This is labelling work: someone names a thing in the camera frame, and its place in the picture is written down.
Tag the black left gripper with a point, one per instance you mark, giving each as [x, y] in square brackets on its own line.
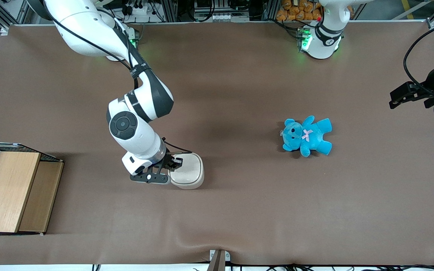
[426, 92]

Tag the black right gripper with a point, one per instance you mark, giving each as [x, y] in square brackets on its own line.
[170, 161]

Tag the white trash can lid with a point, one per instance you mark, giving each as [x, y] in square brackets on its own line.
[190, 171]

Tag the white trash can body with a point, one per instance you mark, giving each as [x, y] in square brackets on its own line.
[188, 185]

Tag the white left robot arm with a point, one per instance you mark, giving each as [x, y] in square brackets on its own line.
[320, 41]

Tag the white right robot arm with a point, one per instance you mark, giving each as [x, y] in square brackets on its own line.
[141, 98]

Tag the brown table cover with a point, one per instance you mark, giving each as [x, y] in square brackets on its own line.
[239, 210]

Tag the blue teddy bear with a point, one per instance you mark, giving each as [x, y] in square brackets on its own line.
[309, 136]

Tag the orange snack bags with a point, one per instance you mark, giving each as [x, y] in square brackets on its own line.
[296, 11]

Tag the white power strip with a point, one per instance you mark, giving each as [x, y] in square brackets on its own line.
[139, 9]

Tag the black right wrist camera bar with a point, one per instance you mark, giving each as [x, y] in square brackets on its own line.
[150, 177]

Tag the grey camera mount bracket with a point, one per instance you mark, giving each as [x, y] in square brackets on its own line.
[219, 259]

